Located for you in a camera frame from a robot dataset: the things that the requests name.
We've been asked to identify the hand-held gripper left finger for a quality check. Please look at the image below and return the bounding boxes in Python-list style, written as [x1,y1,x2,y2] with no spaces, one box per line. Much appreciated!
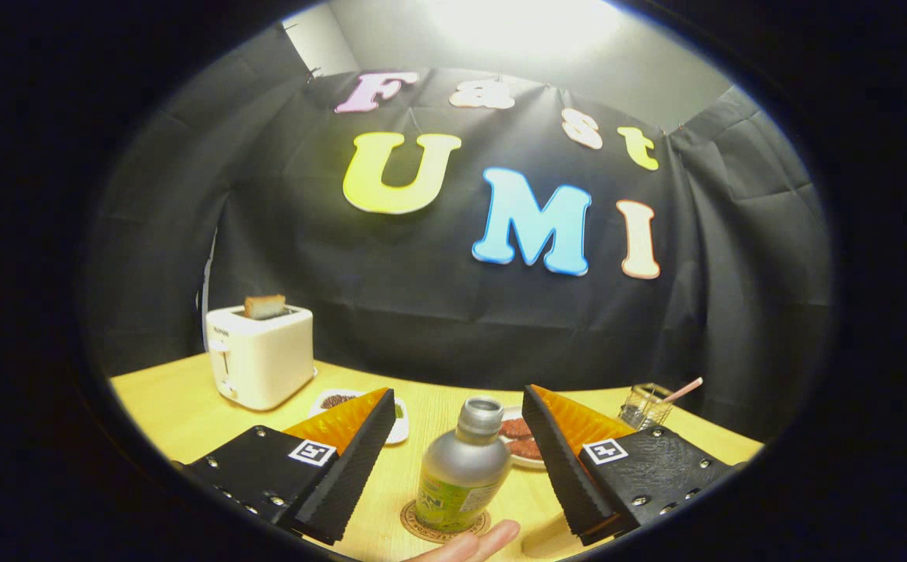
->
[176,387,397,546]

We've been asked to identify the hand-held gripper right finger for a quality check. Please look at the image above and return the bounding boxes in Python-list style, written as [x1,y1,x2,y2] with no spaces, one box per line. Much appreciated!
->
[522,384,739,547]

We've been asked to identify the white cup wooden handle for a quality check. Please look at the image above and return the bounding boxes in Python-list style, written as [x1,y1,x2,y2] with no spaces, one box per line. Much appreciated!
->
[518,515,579,561]

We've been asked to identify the round cork coaster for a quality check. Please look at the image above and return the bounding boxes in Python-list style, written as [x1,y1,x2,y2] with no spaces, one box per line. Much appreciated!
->
[400,500,492,541]

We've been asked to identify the silver juice bottle green label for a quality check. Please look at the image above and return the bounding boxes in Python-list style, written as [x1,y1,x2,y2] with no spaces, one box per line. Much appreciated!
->
[414,396,514,534]

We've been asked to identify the white oval plate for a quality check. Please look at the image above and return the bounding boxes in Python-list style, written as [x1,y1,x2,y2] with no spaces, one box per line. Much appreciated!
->
[496,405,548,470]

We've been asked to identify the white divided dish of beans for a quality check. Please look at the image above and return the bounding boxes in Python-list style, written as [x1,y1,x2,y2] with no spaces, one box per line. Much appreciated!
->
[309,388,410,446]

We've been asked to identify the white toaster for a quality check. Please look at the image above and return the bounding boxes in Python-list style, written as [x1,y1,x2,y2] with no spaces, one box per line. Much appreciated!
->
[205,304,316,412]

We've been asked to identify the pink striped straw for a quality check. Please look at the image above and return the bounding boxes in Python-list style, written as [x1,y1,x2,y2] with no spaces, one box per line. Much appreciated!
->
[660,377,704,404]

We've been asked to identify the wooden table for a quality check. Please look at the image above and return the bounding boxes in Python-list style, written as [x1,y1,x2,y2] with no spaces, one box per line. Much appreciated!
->
[108,351,765,562]

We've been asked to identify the black backdrop cloth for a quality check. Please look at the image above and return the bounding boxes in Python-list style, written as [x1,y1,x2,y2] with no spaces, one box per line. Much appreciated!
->
[83,23,837,446]

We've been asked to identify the toast slice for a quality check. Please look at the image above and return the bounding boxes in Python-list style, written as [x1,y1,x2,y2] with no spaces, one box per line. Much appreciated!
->
[244,294,287,320]

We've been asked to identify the wire basket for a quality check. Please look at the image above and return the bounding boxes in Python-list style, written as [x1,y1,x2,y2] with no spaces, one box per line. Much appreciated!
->
[619,382,674,430]

